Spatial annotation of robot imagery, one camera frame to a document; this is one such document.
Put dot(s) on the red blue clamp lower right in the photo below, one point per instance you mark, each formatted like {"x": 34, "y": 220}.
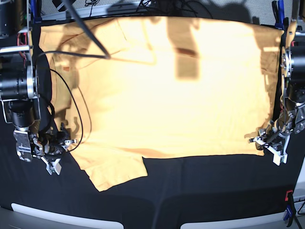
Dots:
{"x": 290, "y": 209}

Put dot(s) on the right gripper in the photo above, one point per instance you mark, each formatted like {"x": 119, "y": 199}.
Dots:
{"x": 45, "y": 146}

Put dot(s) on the black table cloth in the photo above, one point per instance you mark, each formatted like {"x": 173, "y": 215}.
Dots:
{"x": 175, "y": 191}

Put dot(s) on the yellow t-shirt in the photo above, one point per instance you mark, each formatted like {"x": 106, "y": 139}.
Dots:
{"x": 70, "y": 100}

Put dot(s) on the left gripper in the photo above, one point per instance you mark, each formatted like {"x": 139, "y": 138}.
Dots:
{"x": 291, "y": 120}

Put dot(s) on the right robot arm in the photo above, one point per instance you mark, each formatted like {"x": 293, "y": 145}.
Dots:
{"x": 19, "y": 94}

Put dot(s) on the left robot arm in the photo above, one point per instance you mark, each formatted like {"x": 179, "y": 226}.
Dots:
{"x": 293, "y": 59}

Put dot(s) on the blue clamp top right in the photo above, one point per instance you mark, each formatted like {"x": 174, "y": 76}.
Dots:
{"x": 281, "y": 21}

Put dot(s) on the blue clamp top left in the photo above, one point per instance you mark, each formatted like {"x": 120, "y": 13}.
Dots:
{"x": 35, "y": 10}

